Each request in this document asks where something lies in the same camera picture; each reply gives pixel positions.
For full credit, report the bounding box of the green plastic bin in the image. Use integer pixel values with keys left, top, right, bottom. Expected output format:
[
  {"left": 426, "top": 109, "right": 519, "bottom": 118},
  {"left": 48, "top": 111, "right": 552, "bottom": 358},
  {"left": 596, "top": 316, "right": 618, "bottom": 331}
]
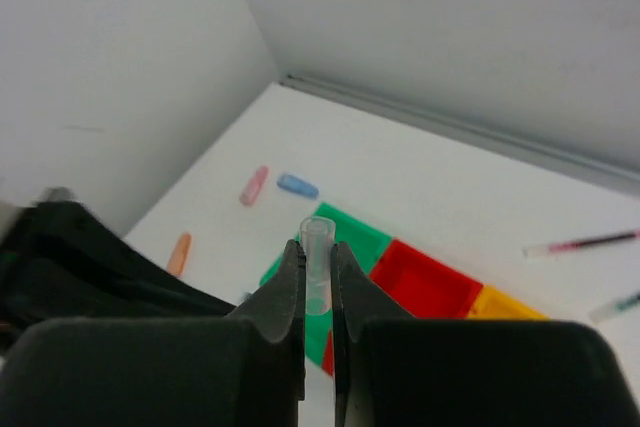
[{"left": 258, "top": 201, "right": 394, "bottom": 373}]

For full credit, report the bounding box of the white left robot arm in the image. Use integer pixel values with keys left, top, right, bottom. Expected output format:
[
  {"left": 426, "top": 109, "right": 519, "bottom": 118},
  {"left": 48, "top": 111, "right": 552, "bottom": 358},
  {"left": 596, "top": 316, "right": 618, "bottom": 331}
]
[{"left": 1, "top": 188, "right": 234, "bottom": 352}]

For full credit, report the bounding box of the blue eraser stick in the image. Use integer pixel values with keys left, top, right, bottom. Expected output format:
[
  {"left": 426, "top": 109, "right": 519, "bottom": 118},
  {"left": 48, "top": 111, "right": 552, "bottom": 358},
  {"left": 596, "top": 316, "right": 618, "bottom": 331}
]
[{"left": 276, "top": 173, "right": 319, "bottom": 199}]

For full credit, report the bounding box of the orange eraser stick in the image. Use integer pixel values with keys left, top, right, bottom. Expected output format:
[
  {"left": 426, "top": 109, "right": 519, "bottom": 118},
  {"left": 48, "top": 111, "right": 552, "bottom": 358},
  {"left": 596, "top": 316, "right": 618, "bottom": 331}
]
[{"left": 167, "top": 232, "right": 192, "bottom": 277}]

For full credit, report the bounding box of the green ink pen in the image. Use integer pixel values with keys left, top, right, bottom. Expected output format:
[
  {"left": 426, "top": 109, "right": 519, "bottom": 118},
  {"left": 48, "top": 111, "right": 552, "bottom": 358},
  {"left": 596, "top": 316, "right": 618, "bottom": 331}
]
[{"left": 589, "top": 292, "right": 640, "bottom": 324}]

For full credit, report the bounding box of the red plastic bin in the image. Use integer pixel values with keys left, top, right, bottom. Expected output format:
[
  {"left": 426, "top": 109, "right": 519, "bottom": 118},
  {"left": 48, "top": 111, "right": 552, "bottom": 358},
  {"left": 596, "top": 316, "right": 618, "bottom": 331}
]
[{"left": 320, "top": 239, "right": 484, "bottom": 376}]

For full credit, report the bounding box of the yellow plastic bin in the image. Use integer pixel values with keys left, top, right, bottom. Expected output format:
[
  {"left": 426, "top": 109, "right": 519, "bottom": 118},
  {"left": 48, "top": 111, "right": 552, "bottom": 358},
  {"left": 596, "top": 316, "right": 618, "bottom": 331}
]
[{"left": 466, "top": 285, "right": 547, "bottom": 320}]

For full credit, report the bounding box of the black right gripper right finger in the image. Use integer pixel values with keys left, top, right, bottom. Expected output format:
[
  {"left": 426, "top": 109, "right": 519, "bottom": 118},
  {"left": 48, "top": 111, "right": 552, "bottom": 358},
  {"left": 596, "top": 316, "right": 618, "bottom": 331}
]
[{"left": 331, "top": 242, "right": 639, "bottom": 426}]

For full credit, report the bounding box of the dark red ink pen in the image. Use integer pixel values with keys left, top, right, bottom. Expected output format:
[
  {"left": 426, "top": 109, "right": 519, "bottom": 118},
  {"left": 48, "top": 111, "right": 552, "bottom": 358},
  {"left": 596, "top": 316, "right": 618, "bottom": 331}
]
[{"left": 299, "top": 216, "right": 336, "bottom": 316}]

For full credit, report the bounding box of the aluminium frame rail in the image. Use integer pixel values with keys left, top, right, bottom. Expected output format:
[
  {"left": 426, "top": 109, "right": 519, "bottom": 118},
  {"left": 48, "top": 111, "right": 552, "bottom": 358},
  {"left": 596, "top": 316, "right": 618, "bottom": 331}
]
[{"left": 280, "top": 75, "right": 639, "bottom": 197}]

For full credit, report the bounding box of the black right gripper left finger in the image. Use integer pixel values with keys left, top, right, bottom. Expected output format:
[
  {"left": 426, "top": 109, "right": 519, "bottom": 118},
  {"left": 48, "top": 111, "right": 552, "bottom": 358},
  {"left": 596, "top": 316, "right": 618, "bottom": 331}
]
[{"left": 1, "top": 241, "right": 305, "bottom": 426}]

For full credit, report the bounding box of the pink eraser stick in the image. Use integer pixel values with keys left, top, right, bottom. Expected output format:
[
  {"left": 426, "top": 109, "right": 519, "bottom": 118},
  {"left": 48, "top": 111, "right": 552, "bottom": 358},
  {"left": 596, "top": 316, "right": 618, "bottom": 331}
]
[{"left": 239, "top": 165, "right": 269, "bottom": 207}]

